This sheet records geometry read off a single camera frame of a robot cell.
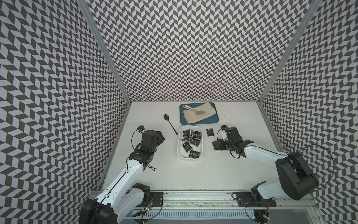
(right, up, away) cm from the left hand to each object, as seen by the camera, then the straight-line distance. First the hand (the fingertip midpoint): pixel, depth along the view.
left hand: (158, 135), depth 83 cm
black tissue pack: (+34, -1, +15) cm, 38 cm away
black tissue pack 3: (+23, -6, +8) cm, 25 cm away
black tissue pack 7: (+37, -7, +5) cm, 39 cm away
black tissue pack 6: (+17, -1, +12) cm, 21 cm away
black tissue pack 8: (+17, -4, +8) cm, 19 cm away
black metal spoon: (+2, +9, +25) cm, 27 cm away
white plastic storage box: (+14, -12, +6) cm, 19 cm away
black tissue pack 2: (+24, -2, +10) cm, 27 cm away
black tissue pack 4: (+22, -13, +3) cm, 26 cm away
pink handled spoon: (+26, +14, +27) cm, 40 cm away
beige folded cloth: (+21, +11, +25) cm, 34 cm away
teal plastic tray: (+36, +8, +21) cm, 43 cm away
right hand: (+39, -7, +8) cm, 40 cm away
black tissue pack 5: (+18, -9, +6) cm, 21 cm away
